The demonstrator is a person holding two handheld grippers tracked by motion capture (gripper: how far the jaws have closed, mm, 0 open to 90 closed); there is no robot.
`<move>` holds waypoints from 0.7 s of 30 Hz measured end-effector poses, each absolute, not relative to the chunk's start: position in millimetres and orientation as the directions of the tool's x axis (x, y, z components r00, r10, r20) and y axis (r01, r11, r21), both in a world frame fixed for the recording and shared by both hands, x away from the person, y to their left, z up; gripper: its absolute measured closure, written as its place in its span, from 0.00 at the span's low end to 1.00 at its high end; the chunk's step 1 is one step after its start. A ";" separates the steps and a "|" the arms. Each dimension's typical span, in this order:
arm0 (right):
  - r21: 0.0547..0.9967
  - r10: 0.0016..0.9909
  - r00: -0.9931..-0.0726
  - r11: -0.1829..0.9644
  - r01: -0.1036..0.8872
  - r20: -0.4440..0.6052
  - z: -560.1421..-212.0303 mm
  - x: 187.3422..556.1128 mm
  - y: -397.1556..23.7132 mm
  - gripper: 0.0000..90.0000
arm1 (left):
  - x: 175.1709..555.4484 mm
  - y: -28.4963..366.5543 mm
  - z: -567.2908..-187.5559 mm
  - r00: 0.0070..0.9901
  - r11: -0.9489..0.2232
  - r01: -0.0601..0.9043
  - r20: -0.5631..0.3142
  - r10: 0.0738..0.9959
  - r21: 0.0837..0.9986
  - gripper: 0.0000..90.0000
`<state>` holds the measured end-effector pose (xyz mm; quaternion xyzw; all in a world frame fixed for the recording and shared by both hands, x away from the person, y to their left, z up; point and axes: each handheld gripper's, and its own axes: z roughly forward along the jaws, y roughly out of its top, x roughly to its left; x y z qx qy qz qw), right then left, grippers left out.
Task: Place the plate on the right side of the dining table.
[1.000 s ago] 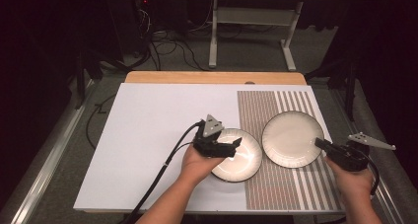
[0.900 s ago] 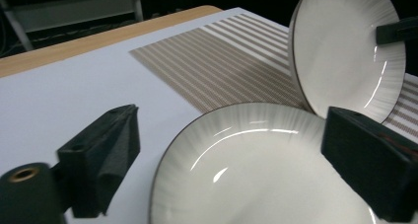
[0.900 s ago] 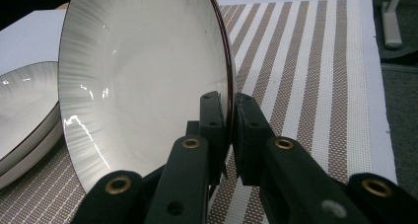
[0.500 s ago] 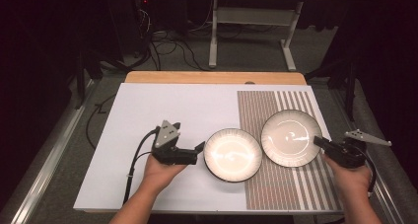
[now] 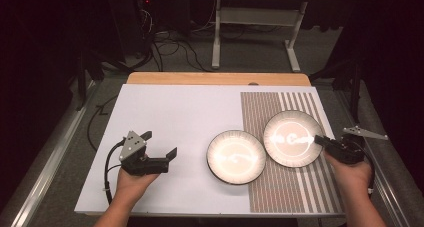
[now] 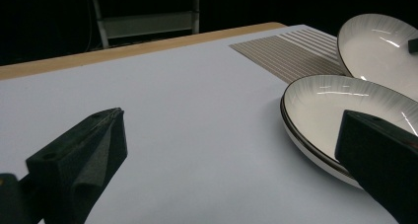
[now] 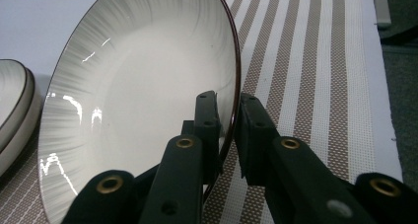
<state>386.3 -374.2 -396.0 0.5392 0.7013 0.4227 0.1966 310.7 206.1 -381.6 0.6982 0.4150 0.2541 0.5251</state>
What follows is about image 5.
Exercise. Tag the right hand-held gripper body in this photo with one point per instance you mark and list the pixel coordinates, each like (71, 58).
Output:
(346, 150)

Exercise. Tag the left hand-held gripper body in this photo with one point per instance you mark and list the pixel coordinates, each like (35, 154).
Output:
(132, 148)

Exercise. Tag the white plate with dark rim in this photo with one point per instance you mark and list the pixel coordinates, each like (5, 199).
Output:
(236, 157)
(292, 138)

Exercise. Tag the person's right hand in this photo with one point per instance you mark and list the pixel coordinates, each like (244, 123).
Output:
(353, 178)

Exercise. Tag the person's left hand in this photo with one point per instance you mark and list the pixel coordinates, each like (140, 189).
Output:
(133, 187)

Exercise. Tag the white board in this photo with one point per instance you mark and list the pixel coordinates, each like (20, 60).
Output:
(173, 113)

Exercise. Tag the black metal stand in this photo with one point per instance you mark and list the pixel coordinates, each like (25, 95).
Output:
(81, 80)
(355, 87)

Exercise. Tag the brown striped placemat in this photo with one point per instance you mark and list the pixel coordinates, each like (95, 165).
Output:
(283, 193)

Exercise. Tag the wooden table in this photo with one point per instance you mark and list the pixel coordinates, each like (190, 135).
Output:
(216, 78)

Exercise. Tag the dark box with red light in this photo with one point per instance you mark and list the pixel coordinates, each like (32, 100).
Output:
(133, 27)

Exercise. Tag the aluminium rail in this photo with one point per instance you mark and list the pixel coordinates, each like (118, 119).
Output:
(390, 187)
(53, 157)

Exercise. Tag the white metal table frame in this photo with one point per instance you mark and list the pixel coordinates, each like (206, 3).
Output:
(256, 16)

